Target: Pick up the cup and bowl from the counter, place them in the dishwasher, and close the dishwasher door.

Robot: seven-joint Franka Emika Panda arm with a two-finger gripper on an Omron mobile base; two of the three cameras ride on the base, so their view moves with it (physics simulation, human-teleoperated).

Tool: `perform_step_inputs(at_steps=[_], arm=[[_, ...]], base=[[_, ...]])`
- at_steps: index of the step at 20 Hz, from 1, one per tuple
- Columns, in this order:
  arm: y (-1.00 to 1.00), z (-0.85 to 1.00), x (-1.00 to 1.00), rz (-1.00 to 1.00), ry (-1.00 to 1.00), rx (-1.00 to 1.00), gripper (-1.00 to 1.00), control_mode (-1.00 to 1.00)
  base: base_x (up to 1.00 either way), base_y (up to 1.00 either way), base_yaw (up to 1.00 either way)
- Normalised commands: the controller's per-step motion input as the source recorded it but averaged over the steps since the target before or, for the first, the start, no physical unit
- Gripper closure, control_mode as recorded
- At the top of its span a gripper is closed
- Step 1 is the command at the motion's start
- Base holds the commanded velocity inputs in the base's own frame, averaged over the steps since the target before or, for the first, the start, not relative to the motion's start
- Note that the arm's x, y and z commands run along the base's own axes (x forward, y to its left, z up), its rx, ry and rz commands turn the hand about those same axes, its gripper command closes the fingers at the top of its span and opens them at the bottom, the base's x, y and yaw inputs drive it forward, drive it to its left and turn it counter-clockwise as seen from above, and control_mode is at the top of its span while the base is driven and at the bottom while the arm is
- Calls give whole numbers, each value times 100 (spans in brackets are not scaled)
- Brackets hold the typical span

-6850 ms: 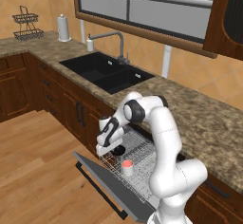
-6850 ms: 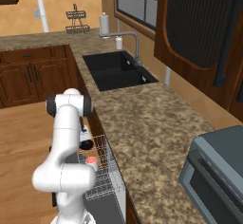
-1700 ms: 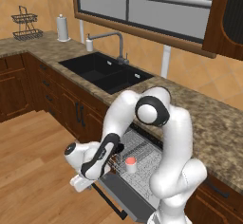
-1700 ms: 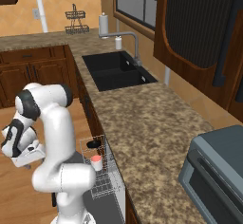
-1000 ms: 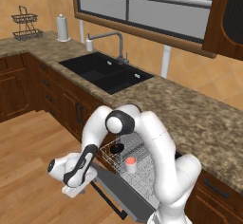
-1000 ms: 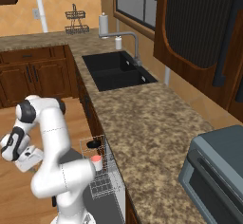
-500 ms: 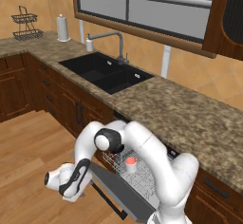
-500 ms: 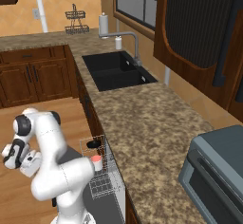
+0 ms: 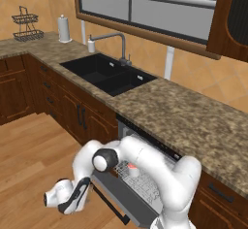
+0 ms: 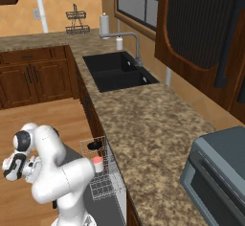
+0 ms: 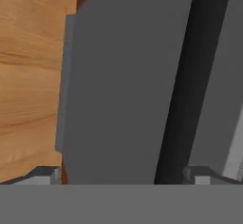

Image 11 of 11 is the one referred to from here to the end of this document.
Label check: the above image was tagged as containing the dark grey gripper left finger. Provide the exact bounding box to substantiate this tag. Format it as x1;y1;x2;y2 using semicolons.
0;165;62;186

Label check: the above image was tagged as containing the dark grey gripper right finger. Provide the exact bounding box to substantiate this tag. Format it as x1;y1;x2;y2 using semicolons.
182;165;243;186

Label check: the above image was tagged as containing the black dishwasher panel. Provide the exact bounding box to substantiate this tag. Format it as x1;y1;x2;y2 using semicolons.
153;0;234;186

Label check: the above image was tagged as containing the light wooden cupboard panel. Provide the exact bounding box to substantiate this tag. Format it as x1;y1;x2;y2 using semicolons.
0;0;79;184

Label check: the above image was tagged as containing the grey cupboard front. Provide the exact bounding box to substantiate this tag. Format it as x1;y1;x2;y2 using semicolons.
188;0;243;176

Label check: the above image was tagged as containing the pale grey bar handle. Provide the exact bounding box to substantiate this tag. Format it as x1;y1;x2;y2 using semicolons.
220;106;243;182

